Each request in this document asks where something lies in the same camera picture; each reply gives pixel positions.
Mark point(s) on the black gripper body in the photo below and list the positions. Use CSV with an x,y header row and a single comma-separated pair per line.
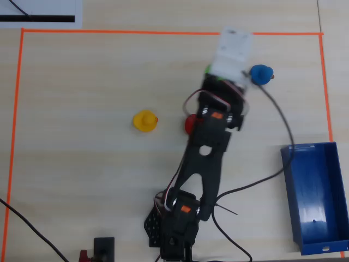
x,y
234,45

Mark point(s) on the green rubber duck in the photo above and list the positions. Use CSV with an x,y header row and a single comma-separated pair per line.
x,y
208,70

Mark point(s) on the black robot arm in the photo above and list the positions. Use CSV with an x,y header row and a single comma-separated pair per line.
x,y
204,163

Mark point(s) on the red rubber duck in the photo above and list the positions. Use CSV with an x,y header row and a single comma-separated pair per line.
x,y
190,124

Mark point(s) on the blue plastic box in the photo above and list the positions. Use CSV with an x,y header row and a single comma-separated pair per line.
x,y
313,191

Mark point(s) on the long orange tape strip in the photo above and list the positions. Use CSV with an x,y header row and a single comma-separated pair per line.
x,y
109,30

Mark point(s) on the thin black zip tie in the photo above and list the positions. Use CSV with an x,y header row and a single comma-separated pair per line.
x,y
226,209

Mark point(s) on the red clamp knob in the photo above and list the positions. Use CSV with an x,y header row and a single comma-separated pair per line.
x,y
83,256

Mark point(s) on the blue rubber duck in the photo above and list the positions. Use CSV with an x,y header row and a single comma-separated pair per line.
x,y
260,74

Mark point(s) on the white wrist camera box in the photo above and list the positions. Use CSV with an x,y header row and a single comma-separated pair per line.
x,y
231,54

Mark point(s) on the yellow rubber duck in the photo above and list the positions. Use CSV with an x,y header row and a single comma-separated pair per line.
x,y
144,121

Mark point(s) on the white paper with black bar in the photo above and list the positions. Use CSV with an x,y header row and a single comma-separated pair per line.
x,y
54,8

